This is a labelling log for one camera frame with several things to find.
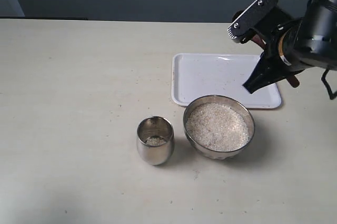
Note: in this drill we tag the brown wooden spoon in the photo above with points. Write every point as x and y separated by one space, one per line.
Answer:
292 80

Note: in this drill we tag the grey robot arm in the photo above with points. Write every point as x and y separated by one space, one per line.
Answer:
314 43

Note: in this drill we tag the white plastic tray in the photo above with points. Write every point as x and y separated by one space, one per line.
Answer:
195 75

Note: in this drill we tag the steel bowl of rice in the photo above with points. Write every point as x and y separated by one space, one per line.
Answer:
217 126

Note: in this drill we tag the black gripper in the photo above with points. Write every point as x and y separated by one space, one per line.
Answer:
272 29

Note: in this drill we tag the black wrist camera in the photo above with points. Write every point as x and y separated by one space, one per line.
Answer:
250 18

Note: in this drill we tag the steel cup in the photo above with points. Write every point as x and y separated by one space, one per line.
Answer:
155 140

